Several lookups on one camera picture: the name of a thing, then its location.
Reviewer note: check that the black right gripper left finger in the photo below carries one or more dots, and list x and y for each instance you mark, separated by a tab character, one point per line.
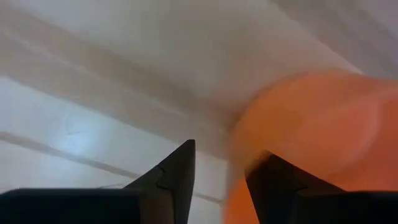
93	208

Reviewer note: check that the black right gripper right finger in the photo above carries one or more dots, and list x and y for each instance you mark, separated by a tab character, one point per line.
311	205

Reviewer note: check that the orange plastic bowl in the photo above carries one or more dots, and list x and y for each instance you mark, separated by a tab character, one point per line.
311	124

